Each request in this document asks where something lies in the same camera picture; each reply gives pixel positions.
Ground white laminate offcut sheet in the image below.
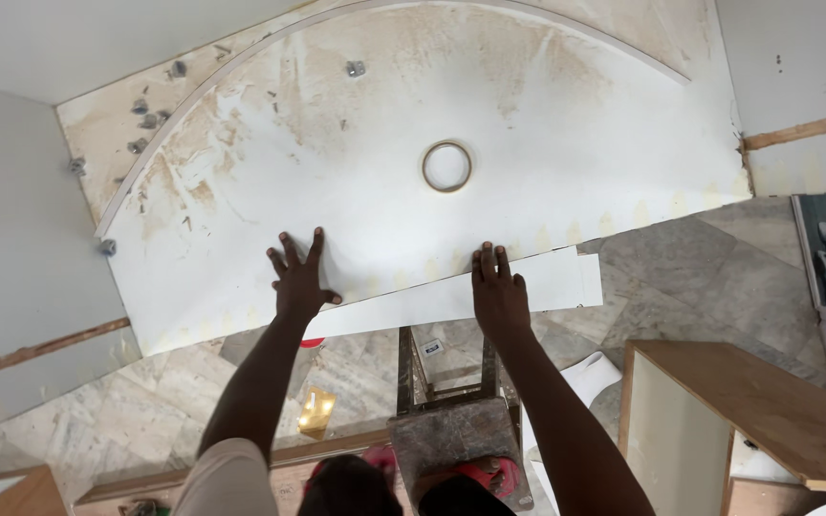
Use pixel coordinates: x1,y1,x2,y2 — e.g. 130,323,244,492
519,350,624,516

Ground long wooden plank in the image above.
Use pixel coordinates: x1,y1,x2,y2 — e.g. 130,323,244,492
75,428,394,506

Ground white laminate edge strip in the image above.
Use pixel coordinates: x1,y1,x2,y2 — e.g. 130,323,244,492
304,246,605,342

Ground brown tape roll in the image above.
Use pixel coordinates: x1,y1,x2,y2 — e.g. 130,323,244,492
422,140,473,194

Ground worn metal step stool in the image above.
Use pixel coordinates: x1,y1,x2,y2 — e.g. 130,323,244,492
387,326,535,514

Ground large white arched panel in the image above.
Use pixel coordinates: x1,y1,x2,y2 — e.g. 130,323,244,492
101,3,753,357

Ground wooden batten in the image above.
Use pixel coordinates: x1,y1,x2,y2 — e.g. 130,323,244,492
0,317,131,386
742,105,826,152

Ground brown wooden board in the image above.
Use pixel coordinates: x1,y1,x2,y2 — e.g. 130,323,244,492
0,464,70,516

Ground person's left hand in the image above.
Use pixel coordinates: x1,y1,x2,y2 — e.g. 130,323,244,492
266,228,344,323

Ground wooden cabinet carcass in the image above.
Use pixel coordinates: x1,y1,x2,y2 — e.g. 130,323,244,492
617,340,826,516

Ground person's beige shirt sleeve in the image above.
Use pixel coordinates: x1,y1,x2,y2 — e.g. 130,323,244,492
171,438,280,516

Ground person's right hand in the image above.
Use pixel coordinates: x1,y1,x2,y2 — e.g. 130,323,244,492
471,241,533,344

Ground red sandal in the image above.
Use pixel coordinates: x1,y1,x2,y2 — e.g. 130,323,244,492
304,445,398,495
449,456,522,500

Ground shiny gold packet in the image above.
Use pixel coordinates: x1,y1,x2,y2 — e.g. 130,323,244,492
297,386,338,441

